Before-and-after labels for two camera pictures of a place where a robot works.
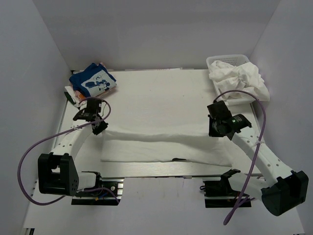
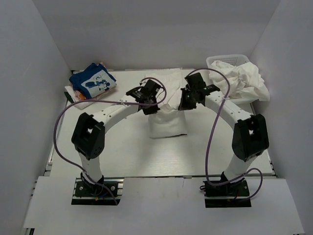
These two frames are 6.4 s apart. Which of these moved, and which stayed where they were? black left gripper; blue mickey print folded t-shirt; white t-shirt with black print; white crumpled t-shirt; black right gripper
Moved: black right gripper; white t-shirt with black print; black left gripper
Stayed: blue mickey print folded t-shirt; white crumpled t-shirt
